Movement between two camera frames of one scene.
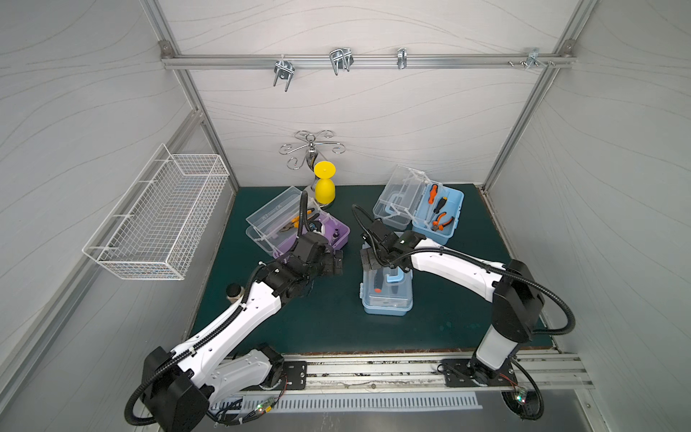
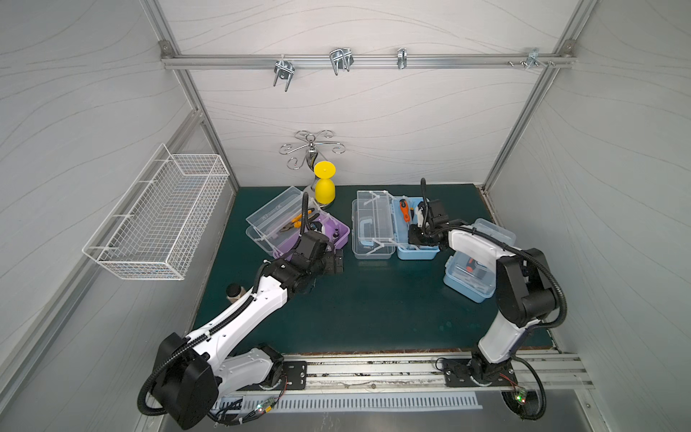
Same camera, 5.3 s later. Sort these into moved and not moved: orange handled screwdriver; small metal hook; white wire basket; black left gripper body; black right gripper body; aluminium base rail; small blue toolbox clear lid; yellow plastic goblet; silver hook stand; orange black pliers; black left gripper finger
Moved: small blue toolbox clear lid; orange handled screwdriver; black right gripper body
Not moved: small metal hook; yellow plastic goblet; black left gripper finger; white wire basket; black left gripper body; orange black pliers; silver hook stand; aluminium base rail
